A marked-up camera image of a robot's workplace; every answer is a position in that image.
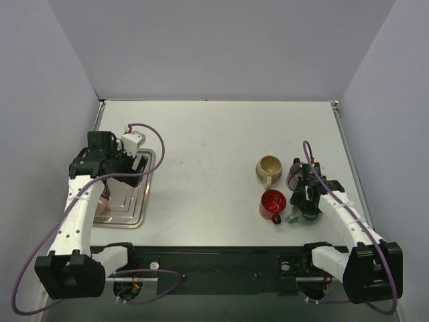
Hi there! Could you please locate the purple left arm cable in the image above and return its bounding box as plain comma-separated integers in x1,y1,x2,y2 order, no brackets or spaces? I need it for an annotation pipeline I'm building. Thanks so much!
11,122,185,317

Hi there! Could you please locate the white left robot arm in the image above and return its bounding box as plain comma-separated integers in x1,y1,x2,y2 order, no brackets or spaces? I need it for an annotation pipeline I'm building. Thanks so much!
34,130,147,299

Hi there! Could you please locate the aluminium table edge rail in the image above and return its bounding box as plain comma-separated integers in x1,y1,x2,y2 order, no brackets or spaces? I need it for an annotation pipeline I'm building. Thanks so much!
330,101,374,230

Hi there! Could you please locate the stainless steel tray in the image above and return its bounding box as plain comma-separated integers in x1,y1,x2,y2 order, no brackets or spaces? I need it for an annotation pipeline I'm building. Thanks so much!
92,147,158,229

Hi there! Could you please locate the brown striped mug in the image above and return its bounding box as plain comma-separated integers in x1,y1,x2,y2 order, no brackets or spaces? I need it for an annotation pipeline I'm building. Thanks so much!
101,186,111,201

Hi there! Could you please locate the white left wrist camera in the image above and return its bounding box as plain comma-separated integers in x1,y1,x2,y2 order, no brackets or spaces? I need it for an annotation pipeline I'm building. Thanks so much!
120,131,145,158

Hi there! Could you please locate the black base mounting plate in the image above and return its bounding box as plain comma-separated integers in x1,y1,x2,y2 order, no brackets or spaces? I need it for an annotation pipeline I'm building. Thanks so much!
108,246,334,301

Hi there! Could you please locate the pink mug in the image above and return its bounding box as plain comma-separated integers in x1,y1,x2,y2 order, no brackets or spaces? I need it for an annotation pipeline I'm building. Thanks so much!
95,197,109,216

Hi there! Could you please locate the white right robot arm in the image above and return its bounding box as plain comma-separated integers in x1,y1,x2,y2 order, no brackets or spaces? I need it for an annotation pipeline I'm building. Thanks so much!
286,158,403,304

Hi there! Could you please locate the lavender mug with black handle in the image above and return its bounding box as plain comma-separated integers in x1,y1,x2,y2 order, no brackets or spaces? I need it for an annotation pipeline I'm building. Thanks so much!
286,158,304,191

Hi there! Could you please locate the red mug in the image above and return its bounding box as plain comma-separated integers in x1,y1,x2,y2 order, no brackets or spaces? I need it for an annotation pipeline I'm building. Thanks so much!
259,189,287,225

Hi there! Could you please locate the cream mug with blue drips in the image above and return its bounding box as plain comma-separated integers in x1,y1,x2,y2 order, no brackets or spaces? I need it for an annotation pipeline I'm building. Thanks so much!
255,156,283,190

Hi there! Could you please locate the teal green mug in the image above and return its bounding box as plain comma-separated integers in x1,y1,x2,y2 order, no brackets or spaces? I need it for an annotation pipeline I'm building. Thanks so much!
286,206,322,224

